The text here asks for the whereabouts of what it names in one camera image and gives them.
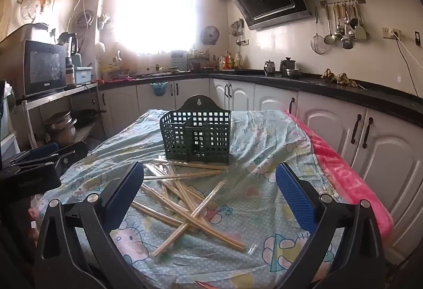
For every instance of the condiment bottles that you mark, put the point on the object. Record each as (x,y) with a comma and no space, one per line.
(228,61)

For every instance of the black blender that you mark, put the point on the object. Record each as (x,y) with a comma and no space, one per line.
(67,43)

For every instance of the cartoon cat printed cloth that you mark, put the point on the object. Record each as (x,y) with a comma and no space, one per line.
(251,183)

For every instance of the blue plastic box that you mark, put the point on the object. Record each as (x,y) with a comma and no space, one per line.
(83,75)

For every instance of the wall power socket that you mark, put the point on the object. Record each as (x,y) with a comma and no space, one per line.
(388,32)

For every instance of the person's left hand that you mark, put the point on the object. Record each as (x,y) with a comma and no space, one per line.
(34,212)

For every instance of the stacked steel pots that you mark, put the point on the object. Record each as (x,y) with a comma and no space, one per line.
(61,129)

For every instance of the red cloth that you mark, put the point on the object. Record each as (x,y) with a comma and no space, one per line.
(115,79)

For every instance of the spice rack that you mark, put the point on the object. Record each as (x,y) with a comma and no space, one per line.
(198,61)

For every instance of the steel ladle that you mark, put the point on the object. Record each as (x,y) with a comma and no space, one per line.
(329,38)

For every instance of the steel pot with lid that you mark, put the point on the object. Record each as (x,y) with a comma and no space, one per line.
(288,66)

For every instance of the wall utensil rail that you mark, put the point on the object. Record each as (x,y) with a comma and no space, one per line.
(343,1)

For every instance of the steel kettle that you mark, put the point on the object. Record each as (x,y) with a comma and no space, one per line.
(269,67)

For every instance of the small wall fan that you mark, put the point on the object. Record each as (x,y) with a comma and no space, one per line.
(210,34)

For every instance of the black wall switch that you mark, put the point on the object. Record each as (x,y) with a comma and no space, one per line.
(418,38)

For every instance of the pink fleece blanket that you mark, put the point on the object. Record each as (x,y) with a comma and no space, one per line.
(343,186)

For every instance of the black kitchen countertop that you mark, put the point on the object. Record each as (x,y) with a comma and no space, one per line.
(380,91)

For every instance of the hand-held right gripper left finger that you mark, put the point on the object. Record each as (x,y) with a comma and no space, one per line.
(124,196)

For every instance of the metal shelf rack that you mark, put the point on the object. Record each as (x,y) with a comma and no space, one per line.
(49,95)

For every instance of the kitchen window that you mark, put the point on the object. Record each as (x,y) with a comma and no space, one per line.
(158,11)

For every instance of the green plastic utensil basket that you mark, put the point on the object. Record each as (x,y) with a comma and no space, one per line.
(208,107)

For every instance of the black microwave oven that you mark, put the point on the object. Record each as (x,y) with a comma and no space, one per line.
(43,67)

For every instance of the blue hanging basket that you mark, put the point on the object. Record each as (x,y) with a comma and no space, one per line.
(159,89)

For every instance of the black frying pan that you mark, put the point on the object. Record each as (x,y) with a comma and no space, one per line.
(87,115)

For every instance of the small hanging kitchen utensils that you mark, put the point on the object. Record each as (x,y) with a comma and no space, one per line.
(237,29)

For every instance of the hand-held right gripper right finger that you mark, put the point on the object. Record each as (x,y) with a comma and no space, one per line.
(295,196)

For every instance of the white plastic colander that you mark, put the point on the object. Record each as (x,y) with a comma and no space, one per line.
(30,8)

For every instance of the green spatula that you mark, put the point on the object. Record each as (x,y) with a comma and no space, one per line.
(360,32)

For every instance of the dark sauce bottle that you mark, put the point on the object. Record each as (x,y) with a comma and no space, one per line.
(70,74)

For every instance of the bunch of chopsticks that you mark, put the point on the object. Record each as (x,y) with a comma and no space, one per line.
(185,196)

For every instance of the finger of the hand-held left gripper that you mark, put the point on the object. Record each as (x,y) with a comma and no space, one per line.
(44,149)
(74,150)

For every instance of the ginger roots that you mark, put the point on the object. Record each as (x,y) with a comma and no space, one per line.
(338,77)

